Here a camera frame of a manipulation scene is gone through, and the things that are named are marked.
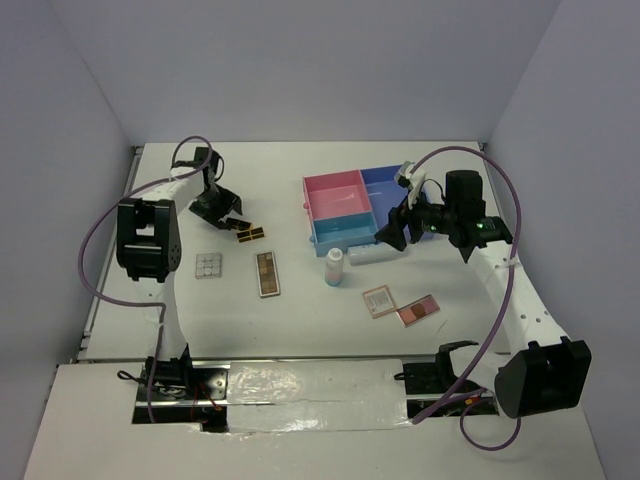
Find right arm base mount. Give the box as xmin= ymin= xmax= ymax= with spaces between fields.
xmin=394 ymin=341 xmax=499 ymax=425

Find pink blush palette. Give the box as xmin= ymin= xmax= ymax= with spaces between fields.
xmin=397 ymin=295 xmax=440 ymax=327

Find pink blue purple organizer tray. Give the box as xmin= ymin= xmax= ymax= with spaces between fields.
xmin=302 ymin=165 xmax=406 ymax=257

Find black gold lipstick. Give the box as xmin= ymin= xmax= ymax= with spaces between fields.
xmin=224 ymin=217 xmax=252 ymax=231
xmin=236 ymin=227 xmax=265 ymax=243

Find upright white pastel bottle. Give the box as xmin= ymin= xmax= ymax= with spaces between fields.
xmin=325 ymin=248 xmax=344 ymax=287

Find long brown eyeshadow palette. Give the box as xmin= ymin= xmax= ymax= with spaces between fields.
xmin=255 ymin=251 xmax=281 ymax=299

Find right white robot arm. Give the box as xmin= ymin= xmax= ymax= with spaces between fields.
xmin=375 ymin=163 xmax=592 ymax=419

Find silver white pan palette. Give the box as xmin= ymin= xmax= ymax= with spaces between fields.
xmin=195 ymin=252 xmax=222 ymax=280

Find lying white spray bottle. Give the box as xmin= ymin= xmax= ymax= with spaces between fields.
xmin=347 ymin=243 xmax=406 ymax=266

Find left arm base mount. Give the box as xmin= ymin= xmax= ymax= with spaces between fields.
xmin=117 ymin=362 xmax=230 ymax=433

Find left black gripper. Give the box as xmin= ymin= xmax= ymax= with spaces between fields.
xmin=189 ymin=184 xmax=242 ymax=231

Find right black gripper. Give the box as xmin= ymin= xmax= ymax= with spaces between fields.
xmin=375 ymin=183 xmax=458 ymax=251

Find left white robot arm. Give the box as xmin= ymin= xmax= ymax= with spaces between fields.
xmin=116 ymin=147 xmax=251 ymax=399

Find pink compact label up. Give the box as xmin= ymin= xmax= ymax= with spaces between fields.
xmin=362 ymin=285 xmax=397 ymax=319

